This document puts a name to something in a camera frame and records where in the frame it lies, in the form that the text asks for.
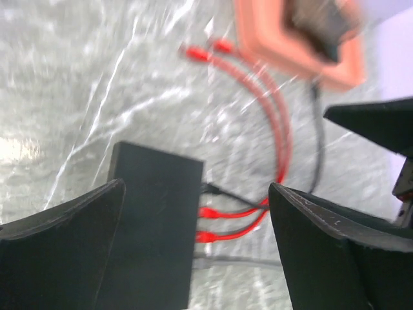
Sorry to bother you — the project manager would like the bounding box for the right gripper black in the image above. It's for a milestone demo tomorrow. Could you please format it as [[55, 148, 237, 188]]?
[[324, 97, 412, 226]]

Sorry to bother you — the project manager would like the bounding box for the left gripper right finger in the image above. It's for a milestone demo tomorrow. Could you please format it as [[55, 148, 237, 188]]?
[[268, 183, 412, 309]]

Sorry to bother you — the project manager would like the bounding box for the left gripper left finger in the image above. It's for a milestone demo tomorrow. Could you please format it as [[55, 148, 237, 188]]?
[[1, 179, 125, 309]]

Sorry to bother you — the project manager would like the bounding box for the black network switch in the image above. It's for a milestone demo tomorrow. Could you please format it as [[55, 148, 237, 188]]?
[[96, 141, 203, 310]]

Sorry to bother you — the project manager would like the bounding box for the grey ethernet cable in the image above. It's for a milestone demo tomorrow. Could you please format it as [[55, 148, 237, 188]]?
[[192, 254, 283, 272]]

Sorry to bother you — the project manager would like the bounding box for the black ethernet cable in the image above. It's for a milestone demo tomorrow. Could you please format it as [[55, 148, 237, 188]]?
[[201, 80, 326, 209]]

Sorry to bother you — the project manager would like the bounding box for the red ethernet cable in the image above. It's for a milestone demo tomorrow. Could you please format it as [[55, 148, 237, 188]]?
[[198, 38, 294, 220], [179, 43, 288, 243]]

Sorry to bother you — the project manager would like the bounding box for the dark blue star dish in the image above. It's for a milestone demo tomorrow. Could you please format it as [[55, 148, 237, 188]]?
[[284, 0, 362, 64]]

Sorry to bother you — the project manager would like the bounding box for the salmon pink tray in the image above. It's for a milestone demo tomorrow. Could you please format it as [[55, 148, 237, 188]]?
[[234, 0, 366, 91]]

